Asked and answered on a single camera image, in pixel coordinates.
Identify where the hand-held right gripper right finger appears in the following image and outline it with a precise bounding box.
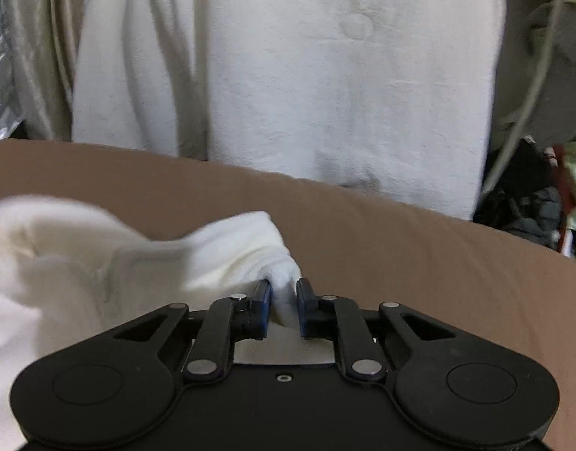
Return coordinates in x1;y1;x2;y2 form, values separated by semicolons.
295;278;458;380

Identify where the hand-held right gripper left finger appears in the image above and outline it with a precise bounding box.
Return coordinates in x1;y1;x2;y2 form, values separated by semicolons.
113;279;274;383

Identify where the white garment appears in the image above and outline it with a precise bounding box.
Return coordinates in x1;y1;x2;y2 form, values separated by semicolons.
0;197;332;437

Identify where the pile of dark clothes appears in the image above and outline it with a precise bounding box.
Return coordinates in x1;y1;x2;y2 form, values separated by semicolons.
473;136;575;251

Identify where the person's cream fleece top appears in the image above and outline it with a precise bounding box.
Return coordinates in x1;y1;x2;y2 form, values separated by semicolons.
72;0;507;221

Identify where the red cloth strip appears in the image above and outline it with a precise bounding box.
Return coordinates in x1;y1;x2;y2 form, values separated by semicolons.
546;145;576;221

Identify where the beige curtain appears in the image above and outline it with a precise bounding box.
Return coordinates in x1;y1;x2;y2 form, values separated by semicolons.
1;0;98;142

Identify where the grey beige cloth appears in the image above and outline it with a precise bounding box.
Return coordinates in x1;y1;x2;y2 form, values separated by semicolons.
485;0;576;153

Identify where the white cable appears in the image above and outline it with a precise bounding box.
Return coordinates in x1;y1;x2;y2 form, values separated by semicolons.
479;0;567;198

